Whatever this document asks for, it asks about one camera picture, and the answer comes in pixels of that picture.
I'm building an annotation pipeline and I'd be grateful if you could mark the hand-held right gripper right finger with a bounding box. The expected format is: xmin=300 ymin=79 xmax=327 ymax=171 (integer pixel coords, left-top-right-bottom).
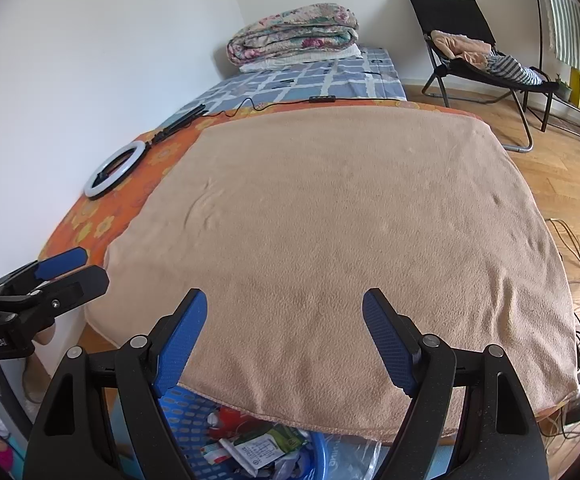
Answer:
xmin=362 ymin=287 xmax=550 ymax=480

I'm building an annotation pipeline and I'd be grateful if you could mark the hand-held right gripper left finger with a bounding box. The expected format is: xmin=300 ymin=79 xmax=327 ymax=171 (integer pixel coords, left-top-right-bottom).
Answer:
xmin=22 ymin=288 xmax=208 ymax=480

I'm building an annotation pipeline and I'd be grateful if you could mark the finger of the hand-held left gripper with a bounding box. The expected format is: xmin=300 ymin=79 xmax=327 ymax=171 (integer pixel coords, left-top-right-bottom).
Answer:
xmin=0 ymin=266 xmax=110 ymax=321
xmin=0 ymin=247 xmax=88 ymax=299

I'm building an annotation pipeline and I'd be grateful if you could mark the blue plastic basket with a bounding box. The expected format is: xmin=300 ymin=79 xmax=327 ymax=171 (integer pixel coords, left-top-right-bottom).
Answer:
xmin=157 ymin=390 xmax=328 ymax=480

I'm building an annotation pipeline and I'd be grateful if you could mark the red cardboard box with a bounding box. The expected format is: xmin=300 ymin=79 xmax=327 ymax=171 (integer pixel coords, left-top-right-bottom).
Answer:
xmin=209 ymin=407 xmax=243 ymax=441

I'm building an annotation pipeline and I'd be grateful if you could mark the torn white wrapper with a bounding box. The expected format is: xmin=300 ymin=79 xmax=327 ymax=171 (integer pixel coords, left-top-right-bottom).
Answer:
xmin=202 ymin=441 xmax=233 ymax=466

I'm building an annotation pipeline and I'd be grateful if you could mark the green and white milk carton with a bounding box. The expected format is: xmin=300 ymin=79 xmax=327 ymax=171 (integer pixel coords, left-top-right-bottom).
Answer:
xmin=230 ymin=422 xmax=305 ymax=478

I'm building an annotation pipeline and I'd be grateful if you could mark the orange floral bedsheet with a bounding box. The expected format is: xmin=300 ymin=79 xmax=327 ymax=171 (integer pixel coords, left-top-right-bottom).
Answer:
xmin=37 ymin=100 xmax=485 ymax=268

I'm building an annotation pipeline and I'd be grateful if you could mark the pink slipper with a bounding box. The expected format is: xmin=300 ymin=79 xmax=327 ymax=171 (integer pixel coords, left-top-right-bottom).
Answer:
xmin=0 ymin=435 xmax=23 ymax=480

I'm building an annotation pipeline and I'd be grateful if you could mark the beige fleece blanket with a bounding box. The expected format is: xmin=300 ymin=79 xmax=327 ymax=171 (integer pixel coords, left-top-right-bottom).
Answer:
xmin=86 ymin=105 xmax=579 ymax=445

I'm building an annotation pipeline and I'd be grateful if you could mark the clear plastic bag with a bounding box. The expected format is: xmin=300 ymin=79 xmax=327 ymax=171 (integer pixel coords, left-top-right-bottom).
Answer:
xmin=320 ymin=432 xmax=385 ymax=480

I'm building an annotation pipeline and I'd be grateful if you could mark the crumpled white tissue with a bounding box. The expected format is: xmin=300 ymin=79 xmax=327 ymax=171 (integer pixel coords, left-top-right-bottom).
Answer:
xmin=275 ymin=452 xmax=315 ymax=480

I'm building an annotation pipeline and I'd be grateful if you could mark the black tripod stand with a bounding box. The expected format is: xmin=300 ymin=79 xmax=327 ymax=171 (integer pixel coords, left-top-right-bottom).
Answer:
xmin=145 ymin=104 xmax=207 ymax=147

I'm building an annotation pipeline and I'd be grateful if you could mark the black power adapter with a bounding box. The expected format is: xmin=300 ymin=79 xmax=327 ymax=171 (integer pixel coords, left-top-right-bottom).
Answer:
xmin=564 ymin=385 xmax=580 ymax=423

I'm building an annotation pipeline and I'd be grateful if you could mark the blue checked bedsheet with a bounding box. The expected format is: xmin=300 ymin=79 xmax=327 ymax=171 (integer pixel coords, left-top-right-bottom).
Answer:
xmin=182 ymin=46 xmax=407 ymax=120

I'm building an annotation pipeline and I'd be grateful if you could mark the white folded pillow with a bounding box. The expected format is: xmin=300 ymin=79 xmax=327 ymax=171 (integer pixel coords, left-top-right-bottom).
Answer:
xmin=239 ymin=45 xmax=363 ymax=73

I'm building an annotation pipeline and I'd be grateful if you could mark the striped cloth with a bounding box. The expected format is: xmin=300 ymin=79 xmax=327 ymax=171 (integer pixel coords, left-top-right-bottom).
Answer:
xmin=484 ymin=52 xmax=544 ymax=88

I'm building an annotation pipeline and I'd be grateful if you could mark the beige cloth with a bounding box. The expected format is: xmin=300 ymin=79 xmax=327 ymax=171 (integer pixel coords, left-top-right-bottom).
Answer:
xmin=430 ymin=30 xmax=495 ymax=72

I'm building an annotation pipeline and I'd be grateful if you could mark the small potted plant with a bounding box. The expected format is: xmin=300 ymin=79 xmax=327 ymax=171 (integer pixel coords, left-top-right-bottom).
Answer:
xmin=552 ymin=74 xmax=573 ymax=101

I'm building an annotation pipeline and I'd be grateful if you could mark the folded floral quilt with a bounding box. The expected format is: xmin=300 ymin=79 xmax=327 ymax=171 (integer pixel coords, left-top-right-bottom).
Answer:
xmin=226 ymin=3 xmax=359 ymax=66

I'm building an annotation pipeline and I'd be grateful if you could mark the black folding chair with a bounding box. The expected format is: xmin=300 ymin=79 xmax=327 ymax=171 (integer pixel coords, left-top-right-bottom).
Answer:
xmin=406 ymin=0 xmax=561 ymax=153

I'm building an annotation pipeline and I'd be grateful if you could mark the black clothes rack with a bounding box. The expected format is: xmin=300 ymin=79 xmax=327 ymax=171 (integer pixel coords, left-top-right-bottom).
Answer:
xmin=527 ymin=0 xmax=580 ymax=151

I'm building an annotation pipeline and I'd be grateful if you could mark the green striped hanging towel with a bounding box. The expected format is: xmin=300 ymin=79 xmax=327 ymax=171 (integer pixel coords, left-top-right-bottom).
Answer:
xmin=540 ymin=0 xmax=580 ymax=68

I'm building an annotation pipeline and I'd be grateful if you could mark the white ring light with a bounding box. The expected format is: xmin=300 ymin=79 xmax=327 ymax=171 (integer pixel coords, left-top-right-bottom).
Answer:
xmin=84 ymin=141 xmax=147 ymax=201

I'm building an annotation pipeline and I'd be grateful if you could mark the beige floor cable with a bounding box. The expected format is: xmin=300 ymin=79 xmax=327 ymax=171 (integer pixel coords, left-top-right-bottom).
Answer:
xmin=544 ymin=217 xmax=580 ymax=288

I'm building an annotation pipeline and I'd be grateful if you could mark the black ring light cable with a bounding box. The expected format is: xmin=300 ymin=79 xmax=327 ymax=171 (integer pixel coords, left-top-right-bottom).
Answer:
xmin=202 ymin=71 xmax=405 ymax=118

